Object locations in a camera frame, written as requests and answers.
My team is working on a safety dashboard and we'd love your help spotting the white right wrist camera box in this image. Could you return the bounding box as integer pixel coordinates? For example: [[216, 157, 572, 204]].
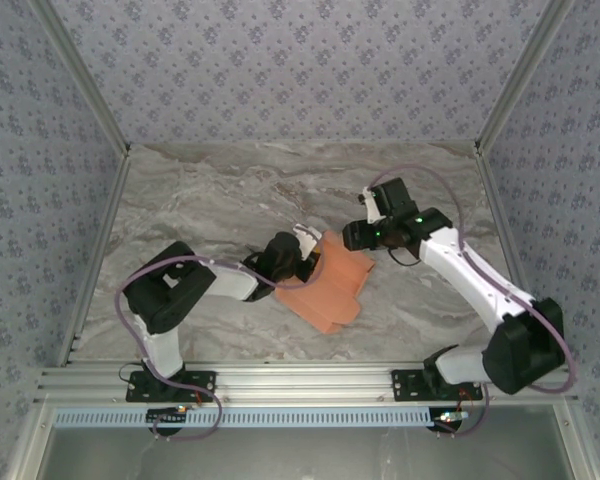
[[359, 187, 384, 224]]

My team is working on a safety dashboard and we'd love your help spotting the light blue slotted cable duct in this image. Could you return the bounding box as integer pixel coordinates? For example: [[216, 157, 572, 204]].
[[53, 407, 444, 430]]

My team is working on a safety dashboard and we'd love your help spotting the aluminium cross beam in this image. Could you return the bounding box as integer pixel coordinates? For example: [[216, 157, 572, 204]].
[[33, 363, 579, 405]]

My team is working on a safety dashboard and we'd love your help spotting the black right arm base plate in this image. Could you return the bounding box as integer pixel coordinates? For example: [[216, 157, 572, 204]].
[[390, 368, 484, 403]]

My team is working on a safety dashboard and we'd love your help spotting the aluminium frame post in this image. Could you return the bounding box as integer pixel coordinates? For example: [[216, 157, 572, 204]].
[[29, 0, 131, 156], [474, 0, 579, 154]]

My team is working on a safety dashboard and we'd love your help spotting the aluminium table side rail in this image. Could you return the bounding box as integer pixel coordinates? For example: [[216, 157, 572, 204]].
[[57, 149, 131, 366], [474, 144, 551, 365]]

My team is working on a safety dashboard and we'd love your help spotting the aluminium lower frame rail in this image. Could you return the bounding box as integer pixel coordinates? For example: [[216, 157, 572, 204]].
[[554, 403, 599, 480], [7, 403, 56, 480]]

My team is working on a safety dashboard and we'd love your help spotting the grey metal panel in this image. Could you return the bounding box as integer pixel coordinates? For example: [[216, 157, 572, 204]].
[[49, 428, 561, 480]]

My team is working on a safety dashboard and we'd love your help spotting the thin black cable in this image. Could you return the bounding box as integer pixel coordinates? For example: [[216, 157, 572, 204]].
[[118, 363, 147, 388]]

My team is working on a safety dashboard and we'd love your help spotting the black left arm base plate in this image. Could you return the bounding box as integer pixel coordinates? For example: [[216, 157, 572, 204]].
[[125, 369, 217, 404]]

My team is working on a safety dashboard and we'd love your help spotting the black adapter board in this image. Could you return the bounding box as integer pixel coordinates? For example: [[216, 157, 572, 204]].
[[147, 405, 189, 435], [429, 408, 470, 435]]

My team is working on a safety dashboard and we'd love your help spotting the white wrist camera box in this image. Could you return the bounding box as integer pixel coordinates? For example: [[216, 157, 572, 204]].
[[359, 187, 384, 224], [292, 224, 324, 257]]

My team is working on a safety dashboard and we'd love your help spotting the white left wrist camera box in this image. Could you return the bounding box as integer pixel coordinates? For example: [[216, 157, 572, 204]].
[[292, 224, 324, 257]]

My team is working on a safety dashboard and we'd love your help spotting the orange paper box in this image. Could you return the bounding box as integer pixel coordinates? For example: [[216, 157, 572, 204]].
[[274, 229, 376, 336]]

